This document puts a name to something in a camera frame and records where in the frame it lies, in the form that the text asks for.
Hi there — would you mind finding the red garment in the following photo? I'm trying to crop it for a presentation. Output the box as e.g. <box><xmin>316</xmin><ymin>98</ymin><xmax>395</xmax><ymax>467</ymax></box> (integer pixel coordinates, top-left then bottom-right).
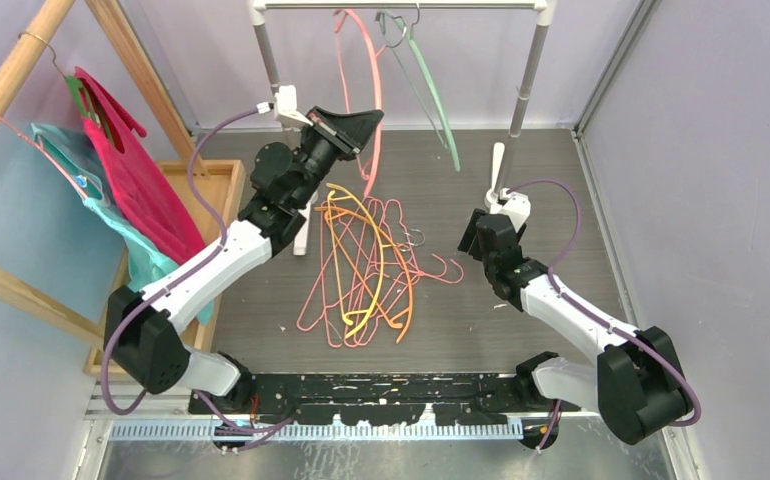
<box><xmin>74</xmin><ymin>67</ymin><xmax>206</xmax><ymax>286</ymax></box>

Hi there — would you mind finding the orange plastic hanger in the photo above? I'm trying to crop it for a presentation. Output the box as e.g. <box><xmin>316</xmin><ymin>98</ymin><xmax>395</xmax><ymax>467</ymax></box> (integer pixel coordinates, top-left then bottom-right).
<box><xmin>315</xmin><ymin>201</ymin><xmax>416</xmax><ymax>346</ymax></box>

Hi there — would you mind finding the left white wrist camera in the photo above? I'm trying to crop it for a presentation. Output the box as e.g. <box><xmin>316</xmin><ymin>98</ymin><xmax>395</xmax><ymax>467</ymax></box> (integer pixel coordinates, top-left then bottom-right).
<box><xmin>256</xmin><ymin>85</ymin><xmax>313</xmax><ymax>130</ymax></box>

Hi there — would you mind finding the pink hanger on wood rack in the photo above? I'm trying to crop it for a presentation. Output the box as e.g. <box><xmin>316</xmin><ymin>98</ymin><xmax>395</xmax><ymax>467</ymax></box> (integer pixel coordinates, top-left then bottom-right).
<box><xmin>0</xmin><ymin>115</ymin><xmax>89</xmax><ymax>199</ymax></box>

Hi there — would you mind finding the yellow plastic hanger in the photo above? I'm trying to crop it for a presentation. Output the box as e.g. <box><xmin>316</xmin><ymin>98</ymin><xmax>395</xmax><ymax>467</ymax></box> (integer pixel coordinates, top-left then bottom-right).
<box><xmin>323</xmin><ymin>183</ymin><xmax>387</xmax><ymax>337</ymax></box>

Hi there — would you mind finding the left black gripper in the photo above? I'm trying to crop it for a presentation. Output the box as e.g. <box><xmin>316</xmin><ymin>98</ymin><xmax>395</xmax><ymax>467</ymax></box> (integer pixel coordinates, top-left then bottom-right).
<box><xmin>291</xmin><ymin>106</ymin><xmax>380</xmax><ymax>208</ymax></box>

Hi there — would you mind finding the metal clothes rack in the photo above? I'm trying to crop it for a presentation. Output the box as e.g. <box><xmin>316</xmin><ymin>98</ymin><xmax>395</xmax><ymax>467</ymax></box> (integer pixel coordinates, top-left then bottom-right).
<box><xmin>248</xmin><ymin>0</ymin><xmax>559</xmax><ymax>257</ymax></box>

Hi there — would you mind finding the thick pink plastic hanger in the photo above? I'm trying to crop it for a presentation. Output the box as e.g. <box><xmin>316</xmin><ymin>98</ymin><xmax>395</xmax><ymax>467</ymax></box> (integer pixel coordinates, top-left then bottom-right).
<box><xmin>333</xmin><ymin>8</ymin><xmax>383</xmax><ymax>198</ymax></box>

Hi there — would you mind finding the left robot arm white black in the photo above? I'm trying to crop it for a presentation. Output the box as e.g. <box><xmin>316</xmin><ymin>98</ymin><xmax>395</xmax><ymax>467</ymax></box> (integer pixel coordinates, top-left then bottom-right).
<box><xmin>103</xmin><ymin>107</ymin><xmax>384</xmax><ymax>413</ymax></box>

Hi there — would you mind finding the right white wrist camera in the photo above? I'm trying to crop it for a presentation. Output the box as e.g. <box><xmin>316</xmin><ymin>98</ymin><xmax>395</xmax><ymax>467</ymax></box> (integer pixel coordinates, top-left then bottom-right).
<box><xmin>498</xmin><ymin>189</ymin><xmax>532</xmax><ymax>231</ymax></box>

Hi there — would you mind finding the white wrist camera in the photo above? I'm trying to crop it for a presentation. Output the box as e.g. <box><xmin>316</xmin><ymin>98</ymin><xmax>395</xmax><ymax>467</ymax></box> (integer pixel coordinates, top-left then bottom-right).
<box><xmin>498</xmin><ymin>189</ymin><xmax>532</xmax><ymax>231</ymax></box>
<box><xmin>256</xmin><ymin>85</ymin><xmax>313</xmax><ymax>130</ymax></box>

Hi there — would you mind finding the aluminium frame rail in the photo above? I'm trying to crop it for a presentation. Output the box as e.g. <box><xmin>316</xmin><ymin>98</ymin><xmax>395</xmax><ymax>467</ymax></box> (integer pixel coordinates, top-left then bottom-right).
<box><xmin>83</xmin><ymin>382</ymin><xmax>688</xmax><ymax>442</ymax></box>

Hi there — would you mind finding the wooden clothes rack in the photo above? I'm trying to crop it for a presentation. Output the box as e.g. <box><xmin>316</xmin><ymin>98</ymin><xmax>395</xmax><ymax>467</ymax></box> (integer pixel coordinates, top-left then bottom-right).
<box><xmin>0</xmin><ymin>0</ymin><xmax>247</xmax><ymax>380</ymax></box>

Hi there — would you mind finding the green hanger gold hook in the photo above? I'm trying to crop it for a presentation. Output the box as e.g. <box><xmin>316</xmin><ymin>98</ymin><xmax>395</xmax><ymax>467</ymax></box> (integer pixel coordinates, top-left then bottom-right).
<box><xmin>17</xmin><ymin>31</ymin><xmax>115</xmax><ymax>142</ymax></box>

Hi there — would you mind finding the mint green plastic hanger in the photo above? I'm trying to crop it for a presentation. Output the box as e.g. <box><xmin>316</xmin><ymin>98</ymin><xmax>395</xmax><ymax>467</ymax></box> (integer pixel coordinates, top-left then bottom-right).
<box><xmin>375</xmin><ymin>4</ymin><xmax>462</xmax><ymax>173</ymax></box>

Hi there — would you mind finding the teal garment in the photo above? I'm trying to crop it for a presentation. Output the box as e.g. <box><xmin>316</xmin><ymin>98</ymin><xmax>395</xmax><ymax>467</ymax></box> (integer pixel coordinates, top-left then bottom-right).
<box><xmin>31</xmin><ymin>123</ymin><xmax>206</xmax><ymax>290</ymax></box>

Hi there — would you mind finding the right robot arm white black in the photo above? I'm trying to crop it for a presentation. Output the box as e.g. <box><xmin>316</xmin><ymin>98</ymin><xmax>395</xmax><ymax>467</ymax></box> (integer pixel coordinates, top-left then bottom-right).
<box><xmin>458</xmin><ymin>209</ymin><xmax>699</xmax><ymax>445</ymax></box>

